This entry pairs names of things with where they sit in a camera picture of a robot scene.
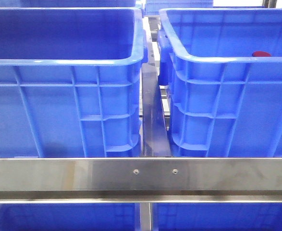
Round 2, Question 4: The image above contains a red push button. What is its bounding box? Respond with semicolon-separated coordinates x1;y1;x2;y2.
252;51;272;57

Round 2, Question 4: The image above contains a stainless steel shelf rail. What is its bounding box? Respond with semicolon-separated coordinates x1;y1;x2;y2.
0;157;282;203

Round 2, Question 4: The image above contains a far blue crate top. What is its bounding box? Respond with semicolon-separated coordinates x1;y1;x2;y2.
145;0;213;16

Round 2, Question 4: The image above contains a blue bin at left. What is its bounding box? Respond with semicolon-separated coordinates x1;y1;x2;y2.
158;8;282;158

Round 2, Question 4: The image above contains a left rail screw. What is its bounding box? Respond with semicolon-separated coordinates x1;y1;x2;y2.
133;169;139;175

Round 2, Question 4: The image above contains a blue bin lower left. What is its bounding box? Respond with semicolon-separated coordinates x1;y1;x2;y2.
0;203;140;231

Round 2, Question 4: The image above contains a blue bin with buttons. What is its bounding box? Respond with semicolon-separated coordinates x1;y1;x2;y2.
0;8;147;158

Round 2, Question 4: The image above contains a blue bin lower right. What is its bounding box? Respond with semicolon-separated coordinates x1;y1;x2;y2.
153;203;282;231

